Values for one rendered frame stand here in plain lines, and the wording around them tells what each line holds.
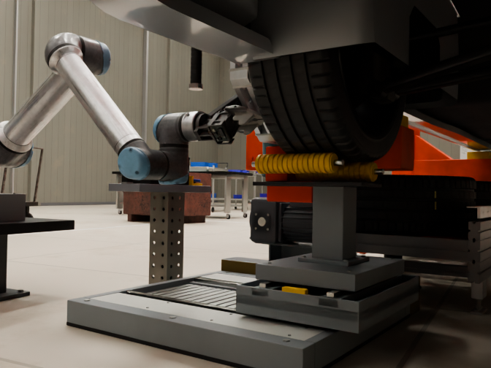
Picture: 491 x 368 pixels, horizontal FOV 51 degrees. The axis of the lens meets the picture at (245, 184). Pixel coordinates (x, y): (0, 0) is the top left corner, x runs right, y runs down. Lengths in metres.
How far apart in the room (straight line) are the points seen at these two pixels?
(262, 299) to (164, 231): 0.82
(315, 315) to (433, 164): 2.69
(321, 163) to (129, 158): 0.53
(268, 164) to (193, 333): 0.52
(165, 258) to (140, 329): 0.67
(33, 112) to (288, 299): 1.23
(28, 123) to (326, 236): 1.22
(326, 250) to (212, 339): 0.43
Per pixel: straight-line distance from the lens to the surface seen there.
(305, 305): 1.37
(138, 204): 7.02
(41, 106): 2.10
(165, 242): 2.15
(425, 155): 3.96
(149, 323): 1.50
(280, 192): 1.61
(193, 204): 6.83
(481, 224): 2.01
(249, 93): 1.47
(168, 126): 1.60
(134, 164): 1.48
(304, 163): 1.46
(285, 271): 1.44
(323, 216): 1.54
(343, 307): 1.32
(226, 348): 1.34
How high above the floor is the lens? 0.43
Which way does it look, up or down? 1 degrees up
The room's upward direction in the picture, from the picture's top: 1 degrees clockwise
